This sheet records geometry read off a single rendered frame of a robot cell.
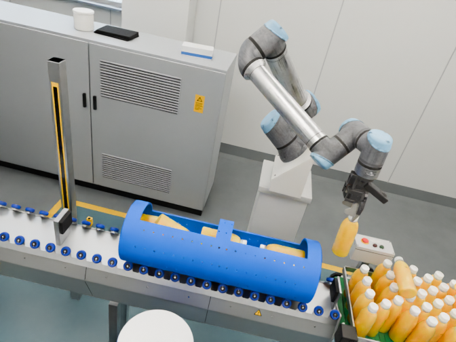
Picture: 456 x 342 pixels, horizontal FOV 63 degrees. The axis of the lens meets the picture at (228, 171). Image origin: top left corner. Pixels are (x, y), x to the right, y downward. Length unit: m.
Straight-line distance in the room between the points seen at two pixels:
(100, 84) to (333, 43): 2.27
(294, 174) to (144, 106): 1.49
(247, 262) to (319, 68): 2.83
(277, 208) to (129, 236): 1.00
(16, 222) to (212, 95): 1.60
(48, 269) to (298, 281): 1.17
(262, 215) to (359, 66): 2.26
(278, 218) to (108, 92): 1.72
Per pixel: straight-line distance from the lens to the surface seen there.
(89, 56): 3.18
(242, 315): 1.85
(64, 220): 1.90
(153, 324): 1.55
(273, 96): 1.56
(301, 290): 1.68
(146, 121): 3.16
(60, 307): 2.92
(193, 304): 1.85
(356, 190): 1.50
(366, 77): 4.17
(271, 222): 2.36
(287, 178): 2.12
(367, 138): 1.42
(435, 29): 4.19
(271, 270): 1.63
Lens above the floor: 2.34
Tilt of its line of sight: 33 degrees down
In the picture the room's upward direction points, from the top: 12 degrees clockwise
